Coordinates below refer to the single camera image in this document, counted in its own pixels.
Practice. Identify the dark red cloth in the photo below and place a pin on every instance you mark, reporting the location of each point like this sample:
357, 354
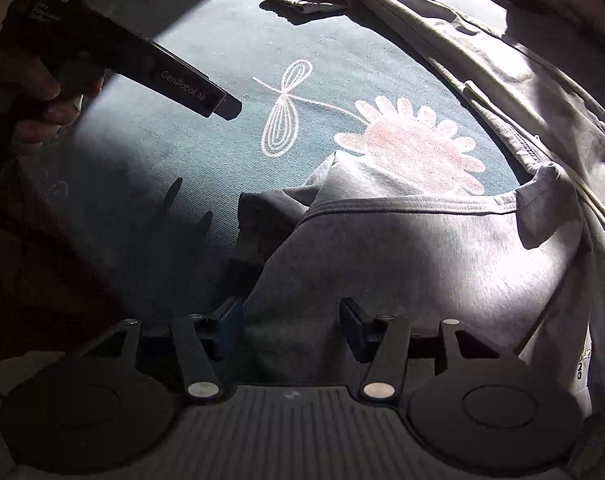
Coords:
42, 270

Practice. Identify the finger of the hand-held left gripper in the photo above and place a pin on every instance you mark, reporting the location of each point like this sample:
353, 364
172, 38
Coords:
228, 106

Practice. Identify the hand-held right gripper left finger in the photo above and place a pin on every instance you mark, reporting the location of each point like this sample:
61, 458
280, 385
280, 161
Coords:
231, 325

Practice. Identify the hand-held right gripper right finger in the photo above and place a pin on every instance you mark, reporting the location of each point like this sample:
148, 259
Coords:
353, 327

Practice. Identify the person's left hand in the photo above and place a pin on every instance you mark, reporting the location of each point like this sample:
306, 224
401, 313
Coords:
37, 105

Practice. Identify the bed with teal printed sheet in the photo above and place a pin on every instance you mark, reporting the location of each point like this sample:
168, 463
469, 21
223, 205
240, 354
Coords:
207, 160

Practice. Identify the grey sweatpants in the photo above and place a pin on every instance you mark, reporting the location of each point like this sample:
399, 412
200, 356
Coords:
407, 260

